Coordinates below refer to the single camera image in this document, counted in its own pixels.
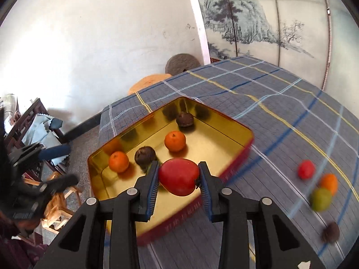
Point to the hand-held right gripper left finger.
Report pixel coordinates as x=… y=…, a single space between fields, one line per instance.
x=153 y=185

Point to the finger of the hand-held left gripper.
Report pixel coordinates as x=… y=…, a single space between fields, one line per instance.
x=53 y=151
x=56 y=183

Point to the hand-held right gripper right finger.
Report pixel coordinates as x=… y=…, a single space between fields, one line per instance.
x=204 y=185

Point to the red apple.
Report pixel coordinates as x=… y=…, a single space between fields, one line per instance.
x=306 y=169
x=178 y=176

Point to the brown passion fruit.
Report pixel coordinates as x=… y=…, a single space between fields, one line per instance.
x=185 y=119
x=145 y=157
x=331 y=232

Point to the orange tangerine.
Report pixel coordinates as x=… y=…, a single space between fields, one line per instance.
x=175 y=141
x=118 y=161
x=329 y=183

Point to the red tin box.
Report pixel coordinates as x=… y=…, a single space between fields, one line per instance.
x=218 y=134

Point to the pale blue cloth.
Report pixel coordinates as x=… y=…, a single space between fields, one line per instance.
x=42 y=134

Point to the light wooden stool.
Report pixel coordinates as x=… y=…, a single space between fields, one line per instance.
x=61 y=204

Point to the dark wooden chair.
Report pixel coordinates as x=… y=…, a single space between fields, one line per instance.
x=30 y=112

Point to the dark red cloth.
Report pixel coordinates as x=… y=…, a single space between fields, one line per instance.
x=16 y=252

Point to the round woven straw cushion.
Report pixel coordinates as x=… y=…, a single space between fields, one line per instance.
x=145 y=81

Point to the green tangerine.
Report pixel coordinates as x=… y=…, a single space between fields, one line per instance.
x=321 y=199

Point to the round grey stone disc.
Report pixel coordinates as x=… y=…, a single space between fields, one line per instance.
x=181 y=63

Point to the landscape painted folding screen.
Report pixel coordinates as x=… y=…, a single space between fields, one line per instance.
x=252 y=19

